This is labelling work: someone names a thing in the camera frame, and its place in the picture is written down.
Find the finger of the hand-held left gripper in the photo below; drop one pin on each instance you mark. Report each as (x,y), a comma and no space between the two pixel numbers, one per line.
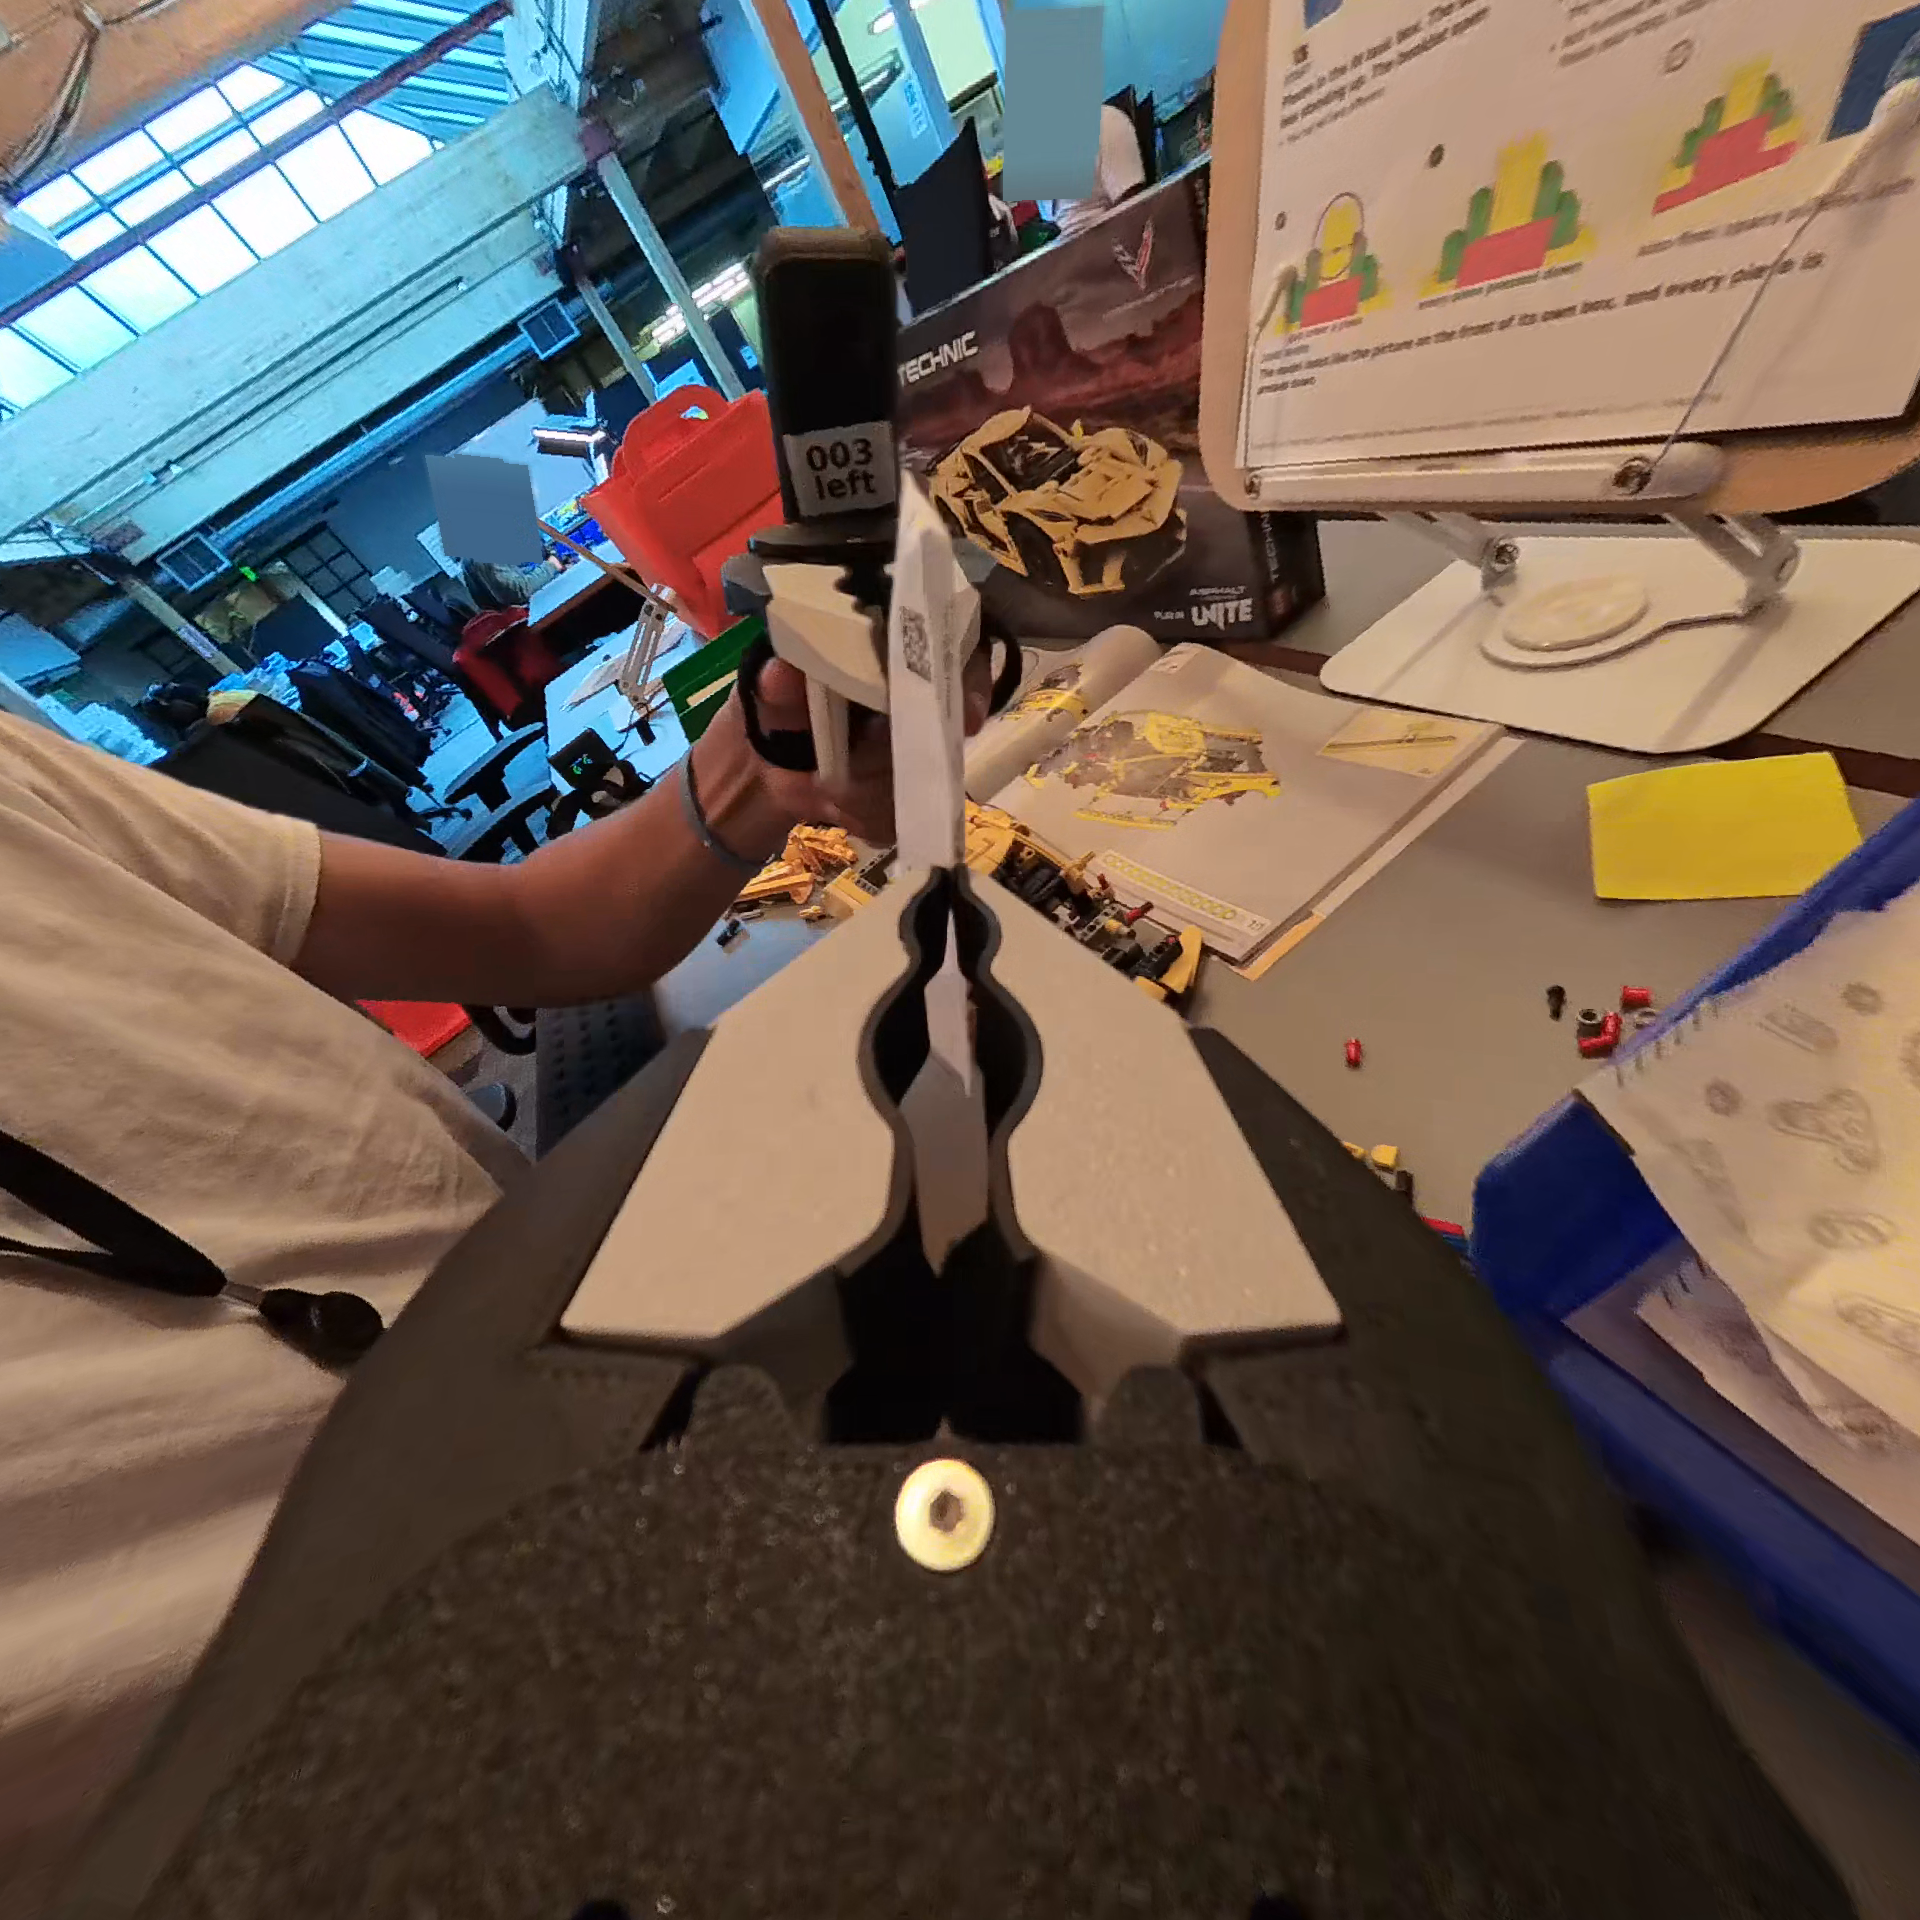
(831,615)

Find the red office chair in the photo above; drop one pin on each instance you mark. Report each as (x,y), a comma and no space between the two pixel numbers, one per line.
(501,660)

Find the green plastic bin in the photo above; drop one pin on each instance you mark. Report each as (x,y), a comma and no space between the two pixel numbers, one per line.
(712,683)

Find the blue plastic bin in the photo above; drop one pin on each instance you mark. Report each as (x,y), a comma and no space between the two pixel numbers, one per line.
(1592,1275)

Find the white metal stand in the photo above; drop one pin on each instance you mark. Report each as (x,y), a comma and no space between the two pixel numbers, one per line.
(632,644)

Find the pile of yellow brick parts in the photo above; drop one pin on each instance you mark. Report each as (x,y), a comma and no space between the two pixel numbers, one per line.
(794,871)

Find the person in beige shirt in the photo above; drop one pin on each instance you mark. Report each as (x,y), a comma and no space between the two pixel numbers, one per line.
(150,1049)

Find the person's left hand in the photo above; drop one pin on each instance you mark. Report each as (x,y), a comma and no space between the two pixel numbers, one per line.
(782,801)

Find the large printed paper bag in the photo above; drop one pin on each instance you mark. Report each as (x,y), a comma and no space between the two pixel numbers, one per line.
(1800,1169)

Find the yellow paper scrap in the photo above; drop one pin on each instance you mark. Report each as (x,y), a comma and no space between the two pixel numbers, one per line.
(1725,825)

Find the printed instruction sheet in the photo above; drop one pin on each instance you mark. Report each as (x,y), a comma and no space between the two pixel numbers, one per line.
(1576,300)

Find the white wooden book stand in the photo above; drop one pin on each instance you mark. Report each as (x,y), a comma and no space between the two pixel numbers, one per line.
(1619,630)

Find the plain white paper bag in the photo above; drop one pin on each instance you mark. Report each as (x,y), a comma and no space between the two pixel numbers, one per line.
(928,750)

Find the thin grey wristband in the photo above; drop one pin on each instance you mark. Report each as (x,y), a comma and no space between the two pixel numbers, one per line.
(712,817)

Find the red plastic bin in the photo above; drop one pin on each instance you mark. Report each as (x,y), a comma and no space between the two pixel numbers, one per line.
(688,493)

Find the instruction booklet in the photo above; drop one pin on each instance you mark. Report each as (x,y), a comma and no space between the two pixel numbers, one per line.
(1274,780)

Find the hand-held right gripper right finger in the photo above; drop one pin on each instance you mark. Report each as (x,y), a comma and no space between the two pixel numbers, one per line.
(1170,1184)

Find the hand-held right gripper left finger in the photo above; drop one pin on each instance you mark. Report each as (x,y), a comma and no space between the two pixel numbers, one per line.
(733,1184)

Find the grey desk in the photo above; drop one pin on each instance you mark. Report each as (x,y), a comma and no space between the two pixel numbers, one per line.
(1426,974)

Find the pile of mixed brick pins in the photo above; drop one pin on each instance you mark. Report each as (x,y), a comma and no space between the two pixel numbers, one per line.
(1381,1164)

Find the black dimpled chair armrest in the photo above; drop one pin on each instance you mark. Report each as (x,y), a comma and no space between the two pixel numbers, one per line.
(592,1065)

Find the dark toy car set box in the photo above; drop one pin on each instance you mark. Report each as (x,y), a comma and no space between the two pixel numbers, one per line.
(1080,419)

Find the person's left forearm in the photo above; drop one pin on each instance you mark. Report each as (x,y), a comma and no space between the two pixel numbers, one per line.
(526,899)

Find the yellow black brick car model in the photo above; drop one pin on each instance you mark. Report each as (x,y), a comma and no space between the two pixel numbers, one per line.
(1080,899)

